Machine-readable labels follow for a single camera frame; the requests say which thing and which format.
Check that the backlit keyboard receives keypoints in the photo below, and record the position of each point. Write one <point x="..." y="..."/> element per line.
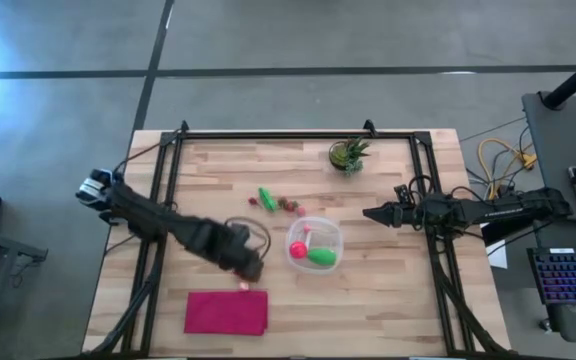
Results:
<point x="573" y="275"/>

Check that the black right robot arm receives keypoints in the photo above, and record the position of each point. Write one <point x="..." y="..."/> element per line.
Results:
<point x="498" y="210"/>

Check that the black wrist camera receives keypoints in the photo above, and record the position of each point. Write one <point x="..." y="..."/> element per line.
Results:
<point x="402" y="194"/>

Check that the red folded cloth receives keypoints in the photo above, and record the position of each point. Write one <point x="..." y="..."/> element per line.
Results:
<point x="225" y="312"/>

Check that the green toy pea pod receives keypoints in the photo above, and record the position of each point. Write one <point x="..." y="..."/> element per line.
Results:
<point x="268" y="199"/>

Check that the clear plastic tupperware container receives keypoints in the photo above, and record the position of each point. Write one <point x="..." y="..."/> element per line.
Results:
<point x="325" y="230"/>

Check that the white paper sheet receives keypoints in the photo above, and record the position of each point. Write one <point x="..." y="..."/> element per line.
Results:
<point x="499" y="256"/>

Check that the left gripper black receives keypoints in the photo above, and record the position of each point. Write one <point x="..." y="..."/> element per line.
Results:
<point x="235" y="250"/>

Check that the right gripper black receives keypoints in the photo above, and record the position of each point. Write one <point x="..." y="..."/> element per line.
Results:
<point x="418" y="214"/>

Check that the green toy pepper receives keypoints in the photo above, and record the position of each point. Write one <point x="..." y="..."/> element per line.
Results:
<point x="323" y="256"/>

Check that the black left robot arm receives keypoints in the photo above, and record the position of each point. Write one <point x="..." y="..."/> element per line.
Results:
<point x="153" y="220"/>

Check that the potted succulent plant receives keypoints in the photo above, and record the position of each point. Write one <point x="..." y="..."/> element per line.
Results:
<point x="345" y="156"/>

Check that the black aluminium table frame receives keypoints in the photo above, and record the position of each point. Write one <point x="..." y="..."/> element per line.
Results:
<point x="293" y="135"/>

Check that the black pole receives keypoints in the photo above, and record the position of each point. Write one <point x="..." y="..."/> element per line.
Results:
<point x="573" y="82"/>

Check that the grey side desk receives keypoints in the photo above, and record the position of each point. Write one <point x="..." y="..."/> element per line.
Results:
<point x="558" y="150"/>

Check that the pink round toy fruit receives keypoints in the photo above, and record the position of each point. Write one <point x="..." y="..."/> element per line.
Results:
<point x="298" y="249"/>

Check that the small red toy cherry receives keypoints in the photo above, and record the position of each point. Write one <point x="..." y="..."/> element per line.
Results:
<point x="253" y="201"/>

